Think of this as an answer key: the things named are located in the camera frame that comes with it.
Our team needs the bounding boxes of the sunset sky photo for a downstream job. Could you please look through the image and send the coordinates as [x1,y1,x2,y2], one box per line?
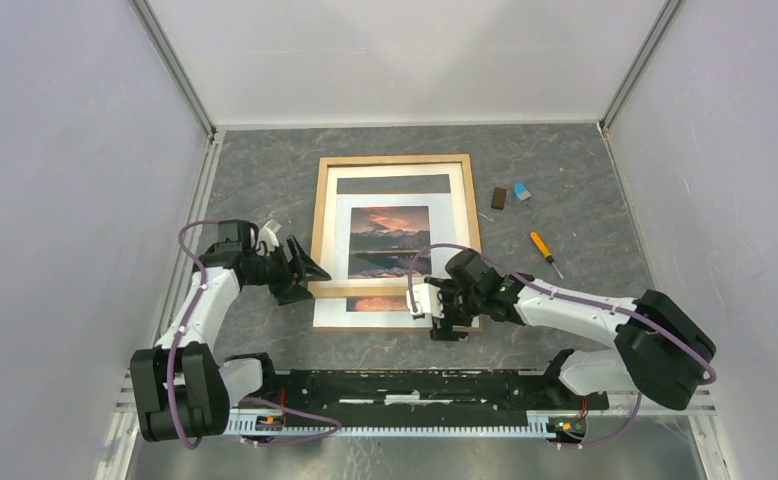
[313,193,467,330]

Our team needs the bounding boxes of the grey slotted cable duct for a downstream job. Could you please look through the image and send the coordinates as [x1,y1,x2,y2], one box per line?
[224,409,556,440]

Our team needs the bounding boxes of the blue toy brick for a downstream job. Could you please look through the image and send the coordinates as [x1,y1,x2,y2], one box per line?
[512,183,532,203]

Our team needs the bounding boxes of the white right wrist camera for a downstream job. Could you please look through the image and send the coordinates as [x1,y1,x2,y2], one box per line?
[406,283,444,320]

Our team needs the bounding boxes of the wooden picture frame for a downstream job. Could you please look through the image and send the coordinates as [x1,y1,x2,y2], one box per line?
[310,154,481,298]

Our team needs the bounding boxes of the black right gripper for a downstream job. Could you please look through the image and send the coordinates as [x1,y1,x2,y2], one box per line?
[429,277,483,343]

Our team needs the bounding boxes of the brown block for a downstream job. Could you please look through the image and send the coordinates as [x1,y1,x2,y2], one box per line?
[490,187,508,211]

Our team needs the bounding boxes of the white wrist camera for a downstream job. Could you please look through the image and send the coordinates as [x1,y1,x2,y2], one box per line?
[248,220,281,256]
[406,283,444,320]

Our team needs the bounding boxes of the aluminium rail profile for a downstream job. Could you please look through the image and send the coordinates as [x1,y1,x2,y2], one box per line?
[116,370,717,416]

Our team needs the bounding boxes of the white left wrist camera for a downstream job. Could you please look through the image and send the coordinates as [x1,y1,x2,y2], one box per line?
[248,220,281,256]

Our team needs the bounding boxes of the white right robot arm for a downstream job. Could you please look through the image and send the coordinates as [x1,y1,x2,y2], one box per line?
[406,248,717,411]

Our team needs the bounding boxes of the yellow handled screwdriver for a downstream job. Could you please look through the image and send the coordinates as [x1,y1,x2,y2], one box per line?
[529,231,564,280]

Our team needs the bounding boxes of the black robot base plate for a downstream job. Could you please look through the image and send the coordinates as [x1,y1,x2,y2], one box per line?
[235,369,610,427]

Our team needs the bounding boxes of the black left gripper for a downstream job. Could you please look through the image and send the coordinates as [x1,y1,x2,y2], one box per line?
[244,235,330,306]

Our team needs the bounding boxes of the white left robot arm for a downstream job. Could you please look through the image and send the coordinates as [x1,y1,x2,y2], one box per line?
[129,219,332,450]

